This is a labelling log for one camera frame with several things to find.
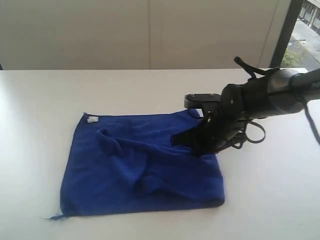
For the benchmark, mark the blue microfibre cloth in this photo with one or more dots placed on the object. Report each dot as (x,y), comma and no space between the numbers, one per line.
(126,164)

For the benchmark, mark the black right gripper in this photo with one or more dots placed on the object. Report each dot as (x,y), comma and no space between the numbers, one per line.
(219,130)

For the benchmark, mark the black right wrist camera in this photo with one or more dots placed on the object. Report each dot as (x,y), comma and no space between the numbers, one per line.
(206,102)

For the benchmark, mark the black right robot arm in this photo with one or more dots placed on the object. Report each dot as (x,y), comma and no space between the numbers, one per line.
(274,92)

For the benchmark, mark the black window frame post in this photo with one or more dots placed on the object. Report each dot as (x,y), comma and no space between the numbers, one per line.
(286,32)

